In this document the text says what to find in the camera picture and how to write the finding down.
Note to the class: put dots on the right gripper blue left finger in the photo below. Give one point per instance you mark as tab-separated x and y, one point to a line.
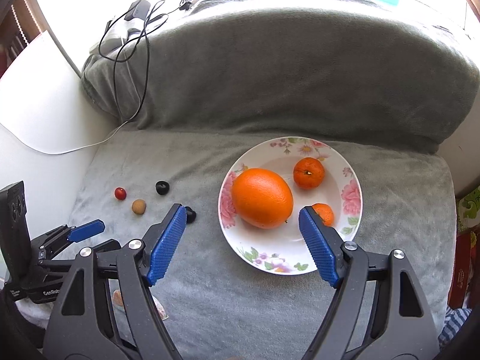
161	241

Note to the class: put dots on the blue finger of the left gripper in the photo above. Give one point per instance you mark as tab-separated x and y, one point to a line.
86	231

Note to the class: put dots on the large orange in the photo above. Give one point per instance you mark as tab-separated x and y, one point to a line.
262	198

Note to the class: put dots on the brown longan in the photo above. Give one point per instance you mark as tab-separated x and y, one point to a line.
138	207

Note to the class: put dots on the grey sofa back cushion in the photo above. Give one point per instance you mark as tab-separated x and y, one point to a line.
345	70

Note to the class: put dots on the small mandarin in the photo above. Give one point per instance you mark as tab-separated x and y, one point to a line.
309	173
325	212

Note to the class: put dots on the dark cherry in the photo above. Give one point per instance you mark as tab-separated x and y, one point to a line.
190	215
162	187

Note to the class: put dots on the green printed box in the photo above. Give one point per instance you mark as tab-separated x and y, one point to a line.
468	211

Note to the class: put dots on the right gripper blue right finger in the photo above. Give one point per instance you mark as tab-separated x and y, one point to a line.
323	243

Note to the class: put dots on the black power adapter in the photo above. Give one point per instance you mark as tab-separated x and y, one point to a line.
138	10

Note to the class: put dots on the striped blue trouser leg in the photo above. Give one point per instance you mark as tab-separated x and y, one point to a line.
453	322

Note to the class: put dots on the red cherry tomato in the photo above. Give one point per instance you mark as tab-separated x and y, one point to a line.
120	193

